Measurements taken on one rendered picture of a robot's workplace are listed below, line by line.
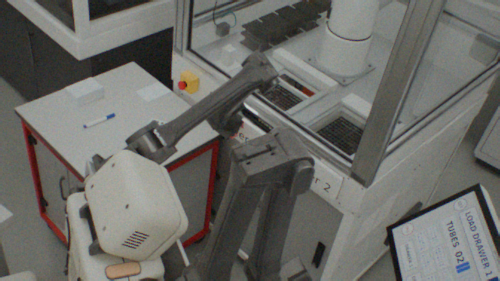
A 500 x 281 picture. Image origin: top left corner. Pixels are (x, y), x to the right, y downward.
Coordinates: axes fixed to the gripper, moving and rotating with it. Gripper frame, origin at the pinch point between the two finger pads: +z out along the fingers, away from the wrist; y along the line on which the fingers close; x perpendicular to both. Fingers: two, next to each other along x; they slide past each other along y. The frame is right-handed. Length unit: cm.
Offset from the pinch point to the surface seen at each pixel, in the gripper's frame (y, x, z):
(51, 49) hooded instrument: -23, 122, 13
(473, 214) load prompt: 20, -86, -18
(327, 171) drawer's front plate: 6.6, -37.2, 2.4
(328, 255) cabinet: -19, -47, 35
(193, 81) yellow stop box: 5.3, 32.2, 2.1
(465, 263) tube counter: 7, -91, -23
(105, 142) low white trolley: -34, 37, -15
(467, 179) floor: 56, -52, 175
